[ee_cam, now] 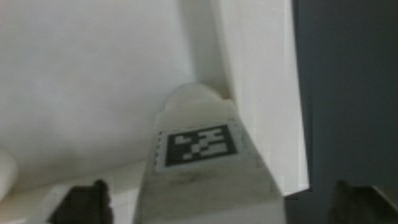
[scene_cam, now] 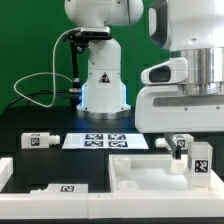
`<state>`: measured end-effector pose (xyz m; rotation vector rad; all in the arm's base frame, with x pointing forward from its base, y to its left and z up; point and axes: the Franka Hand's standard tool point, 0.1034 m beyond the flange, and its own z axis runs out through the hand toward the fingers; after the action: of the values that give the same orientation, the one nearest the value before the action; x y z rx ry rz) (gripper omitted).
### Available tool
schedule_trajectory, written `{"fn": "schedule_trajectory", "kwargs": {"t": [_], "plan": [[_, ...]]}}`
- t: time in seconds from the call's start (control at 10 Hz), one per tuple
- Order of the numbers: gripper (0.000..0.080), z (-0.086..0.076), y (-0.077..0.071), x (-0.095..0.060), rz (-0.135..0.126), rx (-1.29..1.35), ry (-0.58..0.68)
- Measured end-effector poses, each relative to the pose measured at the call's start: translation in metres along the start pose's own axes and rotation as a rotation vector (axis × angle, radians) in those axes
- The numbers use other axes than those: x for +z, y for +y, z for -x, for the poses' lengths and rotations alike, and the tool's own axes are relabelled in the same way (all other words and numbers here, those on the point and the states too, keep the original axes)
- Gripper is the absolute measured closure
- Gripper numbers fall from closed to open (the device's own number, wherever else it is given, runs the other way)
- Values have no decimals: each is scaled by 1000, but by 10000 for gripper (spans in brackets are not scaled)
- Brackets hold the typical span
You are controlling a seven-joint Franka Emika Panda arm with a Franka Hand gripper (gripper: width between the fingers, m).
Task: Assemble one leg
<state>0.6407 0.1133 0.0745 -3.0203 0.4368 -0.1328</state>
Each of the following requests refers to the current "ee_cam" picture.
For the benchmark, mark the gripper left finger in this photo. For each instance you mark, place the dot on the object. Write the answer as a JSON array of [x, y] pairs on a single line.
[[84, 207]]

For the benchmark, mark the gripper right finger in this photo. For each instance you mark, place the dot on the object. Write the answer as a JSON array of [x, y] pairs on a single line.
[[363, 204]]

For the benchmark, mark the white leg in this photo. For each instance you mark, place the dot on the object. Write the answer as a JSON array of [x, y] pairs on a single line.
[[206, 183]]

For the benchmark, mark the white square tabletop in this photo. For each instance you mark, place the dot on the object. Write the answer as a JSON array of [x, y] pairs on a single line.
[[98, 55]]

